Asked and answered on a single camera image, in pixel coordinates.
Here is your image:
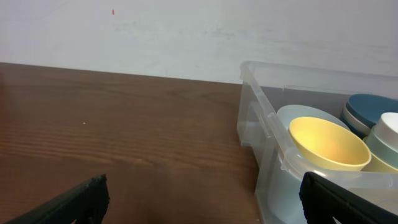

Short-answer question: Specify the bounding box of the yellow cup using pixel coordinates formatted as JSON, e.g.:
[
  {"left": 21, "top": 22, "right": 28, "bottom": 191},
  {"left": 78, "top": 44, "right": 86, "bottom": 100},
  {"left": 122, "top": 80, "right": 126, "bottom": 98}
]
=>
[
  {"left": 289, "top": 116, "right": 372, "bottom": 171},
  {"left": 361, "top": 137, "right": 397, "bottom": 174}
]

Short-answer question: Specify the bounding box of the large blue bowl bottom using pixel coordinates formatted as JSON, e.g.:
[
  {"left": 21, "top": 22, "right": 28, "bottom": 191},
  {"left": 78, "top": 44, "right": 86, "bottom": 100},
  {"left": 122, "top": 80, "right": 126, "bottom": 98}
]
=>
[{"left": 340, "top": 113, "right": 368, "bottom": 139}]

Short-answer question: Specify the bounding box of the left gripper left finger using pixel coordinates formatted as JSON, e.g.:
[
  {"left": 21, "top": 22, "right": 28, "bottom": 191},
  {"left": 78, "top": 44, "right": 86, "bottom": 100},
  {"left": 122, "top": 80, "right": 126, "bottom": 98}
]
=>
[{"left": 8, "top": 174, "right": 110, "bottom": 224}]

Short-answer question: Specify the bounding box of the cream white cup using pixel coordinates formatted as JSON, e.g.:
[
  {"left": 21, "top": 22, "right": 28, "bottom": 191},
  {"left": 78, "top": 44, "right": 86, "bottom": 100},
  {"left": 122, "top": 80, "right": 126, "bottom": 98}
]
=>
[{"left": 373, "top": 112, "right": 398, "bottom": 151}]

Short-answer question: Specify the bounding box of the light blue cup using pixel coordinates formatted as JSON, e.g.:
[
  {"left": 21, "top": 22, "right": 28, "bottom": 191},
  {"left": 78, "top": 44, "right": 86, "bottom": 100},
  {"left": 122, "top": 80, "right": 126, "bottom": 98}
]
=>
[{"left": 267, "top": 168, "right": 307, "bottom": 224}]

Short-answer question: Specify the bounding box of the large dark blue bowl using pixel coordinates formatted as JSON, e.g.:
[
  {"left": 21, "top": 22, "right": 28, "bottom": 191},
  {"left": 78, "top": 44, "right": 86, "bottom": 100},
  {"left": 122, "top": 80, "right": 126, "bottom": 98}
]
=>
[{"left": 346, "top": 94, "right": 397, "bottom": 128}]

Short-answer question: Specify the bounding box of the green cup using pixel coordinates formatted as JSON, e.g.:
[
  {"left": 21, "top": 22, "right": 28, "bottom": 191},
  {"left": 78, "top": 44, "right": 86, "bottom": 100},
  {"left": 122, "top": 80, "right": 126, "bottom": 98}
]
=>
[{"left": 364, "top": 133, "right": 397, "bottom": 170}]

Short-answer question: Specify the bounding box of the clear plastic storage container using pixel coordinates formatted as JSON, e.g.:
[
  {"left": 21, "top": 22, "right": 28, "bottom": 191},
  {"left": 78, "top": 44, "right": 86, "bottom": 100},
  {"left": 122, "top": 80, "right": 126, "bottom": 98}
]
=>
[{"left": 237, "top": 62, "right": 397, "bottom": 223}]

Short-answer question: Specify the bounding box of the large cream bowl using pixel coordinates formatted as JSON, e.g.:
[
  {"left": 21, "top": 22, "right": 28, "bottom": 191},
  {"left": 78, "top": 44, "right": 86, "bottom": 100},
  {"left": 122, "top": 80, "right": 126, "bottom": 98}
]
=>
[{"left": 341, "top": 103, "right": 371, "bottom": 136}]

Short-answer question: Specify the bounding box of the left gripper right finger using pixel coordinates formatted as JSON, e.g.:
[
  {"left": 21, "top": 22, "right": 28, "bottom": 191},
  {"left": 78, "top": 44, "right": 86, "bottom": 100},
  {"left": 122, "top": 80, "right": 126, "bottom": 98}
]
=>
[{"left": 299, "top": 172, "right": 397, "bottom": 224}]

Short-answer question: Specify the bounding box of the small light grey bowl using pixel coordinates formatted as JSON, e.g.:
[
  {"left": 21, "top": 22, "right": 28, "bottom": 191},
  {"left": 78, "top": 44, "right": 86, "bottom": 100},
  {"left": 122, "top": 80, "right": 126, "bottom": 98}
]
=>
[{"left": 277, "top": 105, "right": 349, "bottom": 130}]

